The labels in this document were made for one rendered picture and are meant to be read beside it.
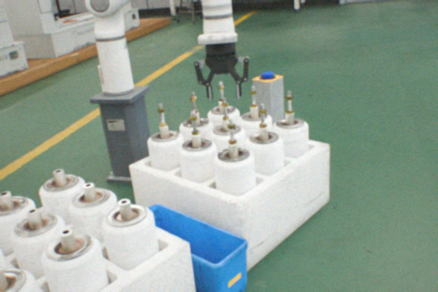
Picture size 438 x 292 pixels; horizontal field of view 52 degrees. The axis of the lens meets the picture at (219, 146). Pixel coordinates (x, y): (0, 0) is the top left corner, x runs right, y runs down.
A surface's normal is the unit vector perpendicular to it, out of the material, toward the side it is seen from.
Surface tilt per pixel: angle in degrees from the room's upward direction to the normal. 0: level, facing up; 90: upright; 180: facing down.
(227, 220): 90
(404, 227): 0
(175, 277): 90
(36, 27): 90
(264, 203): 90
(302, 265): 0
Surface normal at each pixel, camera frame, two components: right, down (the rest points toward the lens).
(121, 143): -0.27, 0.39
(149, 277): 0.74, 0.20
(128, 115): 0.47, 0.30
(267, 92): -0.66, 0.34
